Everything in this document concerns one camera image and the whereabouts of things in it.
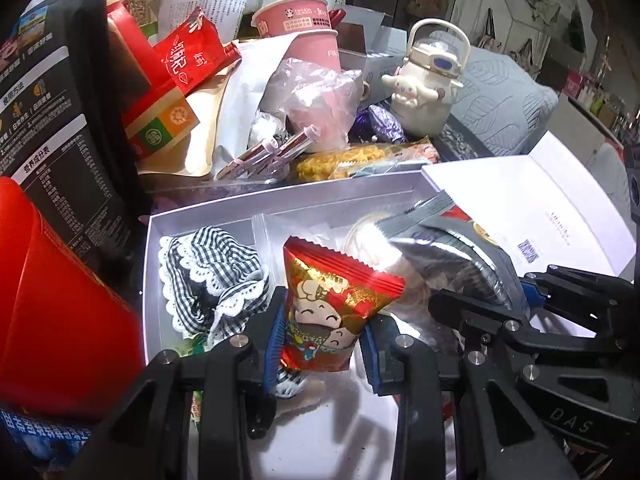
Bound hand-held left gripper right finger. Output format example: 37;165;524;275
359;312;576;480

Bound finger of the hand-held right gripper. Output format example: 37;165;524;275
427;287;541;356
520;265;640;341

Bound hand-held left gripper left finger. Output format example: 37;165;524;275
75;287;288;480

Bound grey snack packet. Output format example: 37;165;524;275
375;191;531;321

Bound red cartoon candy packet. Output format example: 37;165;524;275
280;236;407;373

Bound green snack packet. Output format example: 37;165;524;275
177;332;217;361

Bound white gift box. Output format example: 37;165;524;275
142;130;637;480

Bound lace-trimmed gingham cloth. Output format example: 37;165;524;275
157;226;273;346

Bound clear beige food packet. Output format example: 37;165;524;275
345;212;436;341

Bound yellow snack packet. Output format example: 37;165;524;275
296;142;440;182

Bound row of bottles on shelf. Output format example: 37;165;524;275
562;70;640;136

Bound grey leaf pattern cushion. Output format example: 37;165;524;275
430;30;560;156

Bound purple foil packet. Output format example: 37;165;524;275
355;104;407;145

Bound tan paper pouch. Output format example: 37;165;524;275
137;95;236;177

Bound white cartoon water bottle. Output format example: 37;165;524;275
381;19;471;136

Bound red canister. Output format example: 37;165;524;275
0;176;146;421

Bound blue printed tube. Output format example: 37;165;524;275
0;407;93;466

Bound clear plastic bag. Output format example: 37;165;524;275
260;57;366;153

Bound red box with colour squares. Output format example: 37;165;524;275
106;0;201;161

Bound white paper pouch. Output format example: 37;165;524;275
210;40;301;176

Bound white house-shaped cabinet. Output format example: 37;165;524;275
450;0;596;81

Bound plain pink cup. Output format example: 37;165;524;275
280;29;342;73

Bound black printed pouch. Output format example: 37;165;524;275
0;0;151;286

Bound red printed packet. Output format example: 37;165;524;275
152;7;243;98

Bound pink printed paper cup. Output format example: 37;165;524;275
250;0;346;38

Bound printed paper sheet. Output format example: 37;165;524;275
159;0;251;46

